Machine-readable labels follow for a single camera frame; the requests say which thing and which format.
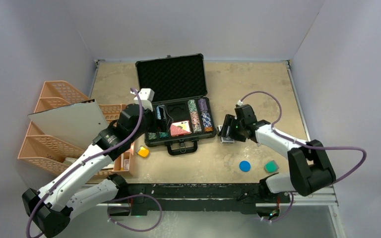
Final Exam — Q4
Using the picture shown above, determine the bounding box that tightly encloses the orange plastic desk organizer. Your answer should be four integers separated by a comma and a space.
99, 104, 134, 174

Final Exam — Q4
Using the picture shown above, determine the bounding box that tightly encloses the purple chip stack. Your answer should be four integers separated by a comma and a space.
198, 98, 209, 114

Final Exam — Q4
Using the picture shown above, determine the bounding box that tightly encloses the yellow orange block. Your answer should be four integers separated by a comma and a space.
136, 146, 150, 158

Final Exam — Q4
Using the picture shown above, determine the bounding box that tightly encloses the black base frame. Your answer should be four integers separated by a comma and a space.
109, 183, 291, 216

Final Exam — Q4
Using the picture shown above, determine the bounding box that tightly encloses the black poker set case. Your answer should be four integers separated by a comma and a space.
135, 54, 217, 156

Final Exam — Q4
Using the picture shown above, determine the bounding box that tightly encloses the blue round button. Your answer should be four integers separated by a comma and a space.
239, 161, 251, 173

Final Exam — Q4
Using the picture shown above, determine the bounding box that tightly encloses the green dealer block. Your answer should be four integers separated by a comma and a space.
263, 160, 279, 174

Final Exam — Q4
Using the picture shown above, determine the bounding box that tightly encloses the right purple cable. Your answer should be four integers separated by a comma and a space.
238, 91, 368, 224

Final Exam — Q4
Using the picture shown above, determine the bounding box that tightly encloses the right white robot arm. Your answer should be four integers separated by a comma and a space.
219, 105, 336, 202

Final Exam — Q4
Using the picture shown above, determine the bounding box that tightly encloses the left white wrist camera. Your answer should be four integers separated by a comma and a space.
133, 88, 154, 111

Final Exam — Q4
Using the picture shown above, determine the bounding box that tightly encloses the dark green chip stack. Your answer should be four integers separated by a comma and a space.
148, 132, 157, 140

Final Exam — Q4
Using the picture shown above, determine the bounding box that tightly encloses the orange plastic file rack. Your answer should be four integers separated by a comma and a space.
17, 80, 119, 179

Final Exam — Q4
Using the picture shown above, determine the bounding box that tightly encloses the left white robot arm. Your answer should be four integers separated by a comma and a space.
22, 103, 162, 238

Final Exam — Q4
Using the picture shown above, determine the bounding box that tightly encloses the blue playing card deck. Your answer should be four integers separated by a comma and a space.
217, 125, 235, 144

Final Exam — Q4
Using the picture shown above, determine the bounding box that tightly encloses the purple cable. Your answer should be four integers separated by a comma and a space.
25, 87, 163, 238
238, 91, 368, 224

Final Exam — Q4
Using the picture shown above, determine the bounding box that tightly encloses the grey flat board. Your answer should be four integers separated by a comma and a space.
28, 97, 123, 149

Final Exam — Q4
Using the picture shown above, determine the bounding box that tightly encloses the red white chip stack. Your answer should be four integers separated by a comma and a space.
190, 111, 202, 133

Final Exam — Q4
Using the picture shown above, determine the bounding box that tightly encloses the light blue chip stack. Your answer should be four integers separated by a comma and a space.
159, 132, 169, 139
156, 106, 164, 119

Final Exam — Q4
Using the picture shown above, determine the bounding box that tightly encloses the red playing card deck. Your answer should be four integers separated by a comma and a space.
170, 120, 191, 136

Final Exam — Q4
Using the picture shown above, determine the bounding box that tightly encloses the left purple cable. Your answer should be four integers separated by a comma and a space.
25, 87, 163, 238

